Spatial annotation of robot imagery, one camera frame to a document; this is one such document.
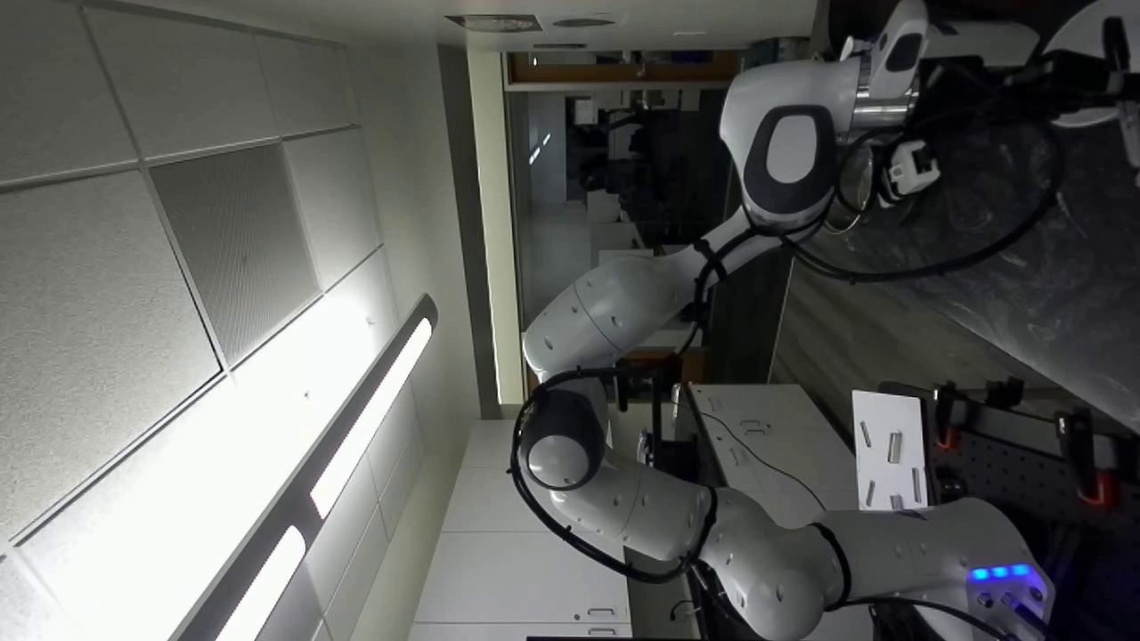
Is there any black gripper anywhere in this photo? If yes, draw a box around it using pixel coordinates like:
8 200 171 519
922 11 1140 136

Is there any black orange bar clamp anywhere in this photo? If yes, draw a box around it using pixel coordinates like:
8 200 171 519
929 374 1028 455
1055 408 1127 513

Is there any white paper note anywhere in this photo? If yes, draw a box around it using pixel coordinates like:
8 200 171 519
848 387 933 513

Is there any grey cabinet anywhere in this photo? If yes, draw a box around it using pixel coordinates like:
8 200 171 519
683 380 863 641

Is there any ceiling air vent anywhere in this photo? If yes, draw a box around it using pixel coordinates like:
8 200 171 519
444 11 546 36

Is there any long ceiling light strip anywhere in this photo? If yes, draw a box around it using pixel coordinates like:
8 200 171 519
302 295 443 526
209 519 315 641

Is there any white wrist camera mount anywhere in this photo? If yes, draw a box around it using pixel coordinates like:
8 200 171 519
878 139 945 208

